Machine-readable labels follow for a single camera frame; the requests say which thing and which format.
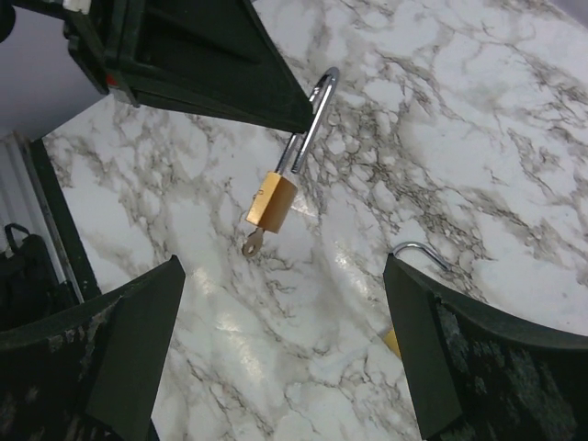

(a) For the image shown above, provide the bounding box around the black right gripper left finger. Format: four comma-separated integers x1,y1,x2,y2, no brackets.
1,256,186,440

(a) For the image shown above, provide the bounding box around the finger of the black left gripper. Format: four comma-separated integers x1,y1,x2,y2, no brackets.
62,0,312,132

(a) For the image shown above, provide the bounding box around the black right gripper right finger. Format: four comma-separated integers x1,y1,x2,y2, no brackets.
401,280,587,440

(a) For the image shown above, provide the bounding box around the large brass padlock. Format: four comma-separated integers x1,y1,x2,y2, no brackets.
382,242,450,365

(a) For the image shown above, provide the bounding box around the small brass long-shackle padlock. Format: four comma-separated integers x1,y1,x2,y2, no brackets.
246,67,340,237

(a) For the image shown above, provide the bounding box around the silver key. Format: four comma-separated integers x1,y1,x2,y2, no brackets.
242,228,265,258

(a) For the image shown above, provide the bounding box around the black bag beside table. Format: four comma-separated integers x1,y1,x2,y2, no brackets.
1,223,78,331

